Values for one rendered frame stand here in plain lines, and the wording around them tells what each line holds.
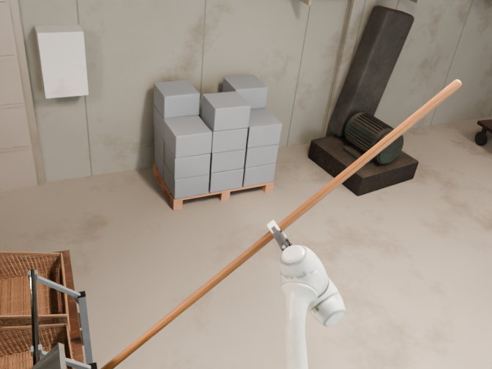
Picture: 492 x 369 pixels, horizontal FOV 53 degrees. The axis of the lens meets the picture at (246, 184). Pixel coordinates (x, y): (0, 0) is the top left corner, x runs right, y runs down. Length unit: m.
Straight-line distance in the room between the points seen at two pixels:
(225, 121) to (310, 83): 1.69
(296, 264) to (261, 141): 3.72
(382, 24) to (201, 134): 2.38
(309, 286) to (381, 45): 4.74
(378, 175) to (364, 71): 1.18
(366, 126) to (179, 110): 2.11
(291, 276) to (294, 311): 0.09
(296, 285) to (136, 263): 3.20
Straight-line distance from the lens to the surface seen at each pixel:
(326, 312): 1.47
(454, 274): 5.05
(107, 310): 4.11
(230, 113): 4.68
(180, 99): 4.86
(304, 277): 1.36
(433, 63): 7.22
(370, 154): 1.74
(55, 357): 2.29
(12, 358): 3.20
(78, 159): 5.47
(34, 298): 2.64
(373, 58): 5.90
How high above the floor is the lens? 3.04
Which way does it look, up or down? 34 degrees down
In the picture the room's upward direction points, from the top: 7 degrees clockwise
